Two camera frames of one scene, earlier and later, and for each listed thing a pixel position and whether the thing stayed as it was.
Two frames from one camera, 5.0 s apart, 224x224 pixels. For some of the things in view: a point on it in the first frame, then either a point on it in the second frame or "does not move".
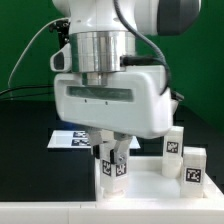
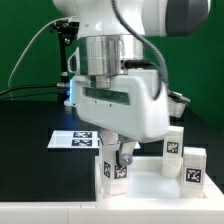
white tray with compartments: [146, 183] does not move
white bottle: [114, 178] does not move
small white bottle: [193, 174] does not move
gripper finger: [94, 139] -> [109, 137]
